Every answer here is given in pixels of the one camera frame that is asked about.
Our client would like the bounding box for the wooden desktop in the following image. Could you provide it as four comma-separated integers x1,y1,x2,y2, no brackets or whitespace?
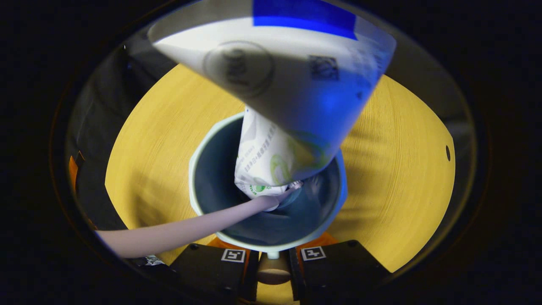
105,64,456,305

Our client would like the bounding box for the blue cup with wooden handle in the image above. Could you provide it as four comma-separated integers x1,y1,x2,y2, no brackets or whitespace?
188,111,348,285

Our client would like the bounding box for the white toothpaste tube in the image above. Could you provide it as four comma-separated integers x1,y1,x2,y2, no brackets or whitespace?
147,0,397,200

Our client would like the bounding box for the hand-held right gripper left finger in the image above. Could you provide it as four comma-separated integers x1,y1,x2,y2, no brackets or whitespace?
169,236,260,305

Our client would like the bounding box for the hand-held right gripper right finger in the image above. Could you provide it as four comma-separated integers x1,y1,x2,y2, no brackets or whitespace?
290,232,390,303

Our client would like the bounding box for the pale pink toothbrush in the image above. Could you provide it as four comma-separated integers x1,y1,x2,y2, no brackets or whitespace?
95,180,303,259

